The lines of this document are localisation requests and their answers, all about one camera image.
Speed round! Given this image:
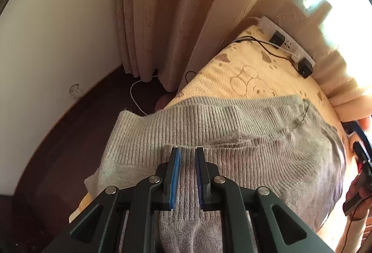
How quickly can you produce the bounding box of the cream embossed curtain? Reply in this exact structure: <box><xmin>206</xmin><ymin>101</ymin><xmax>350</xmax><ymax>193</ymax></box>
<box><xmin>115</xmin><ymin>0</ymin><xmax>372</xmax><ymax>122</ymax></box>

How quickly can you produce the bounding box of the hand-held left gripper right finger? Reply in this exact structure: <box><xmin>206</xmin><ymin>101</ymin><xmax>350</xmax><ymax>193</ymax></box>
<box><xmin>195</xmin><ymin>147</ymin><xmax>335</xmax><ymax>253</ymax></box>

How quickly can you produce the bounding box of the person's right forearm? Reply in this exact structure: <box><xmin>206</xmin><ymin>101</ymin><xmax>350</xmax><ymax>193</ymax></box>
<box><xmin>339</xmin><ymin>211</ymin><xmax>372</xmax><ymax>253</ymax></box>

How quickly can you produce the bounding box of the black cable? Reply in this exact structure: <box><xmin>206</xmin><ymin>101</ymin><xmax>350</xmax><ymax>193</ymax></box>
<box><xmin>232</xmin><ymin>36</ymin><xmax>297</xmax><ymax>68</ymax></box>

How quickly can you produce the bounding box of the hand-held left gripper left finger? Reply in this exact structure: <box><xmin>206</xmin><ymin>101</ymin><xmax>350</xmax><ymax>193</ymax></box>
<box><xmin>43</xmin><ymin>148</ymin><xmax>182</xmax><ymax>253</ymax></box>

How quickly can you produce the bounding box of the taupe knit sweater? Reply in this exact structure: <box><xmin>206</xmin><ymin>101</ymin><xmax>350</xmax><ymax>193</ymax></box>
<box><xmin>84</xmin><ymin>94</ymin><xmax>348</xmax><ymax>253</ymax></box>

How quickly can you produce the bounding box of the white power strip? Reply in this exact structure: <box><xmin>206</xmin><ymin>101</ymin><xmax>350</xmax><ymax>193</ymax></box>
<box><xmin>258</xmin><ymin>16</ymin><xmax>316</xmax><ymax>68</ymax></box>

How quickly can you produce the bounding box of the white floor cable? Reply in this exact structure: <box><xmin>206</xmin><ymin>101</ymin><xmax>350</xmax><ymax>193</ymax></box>
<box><xmin>130</xmin><ymin>74</ymin><xmax>159</xmax><ymax>117</ymax></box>

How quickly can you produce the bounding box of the black power adapter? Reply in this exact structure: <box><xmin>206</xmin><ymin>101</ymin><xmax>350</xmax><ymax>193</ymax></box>
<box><xmin>298</xmin><ymin>58</ymin><xmax>314</xmax><ymax>78</ymax></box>

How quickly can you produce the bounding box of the person's right hand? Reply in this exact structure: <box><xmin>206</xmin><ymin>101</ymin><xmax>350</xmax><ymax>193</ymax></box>
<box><xmin>348</xmin><ymin>173</ymin><xmax>372</xmax><ymax>219</ymax></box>

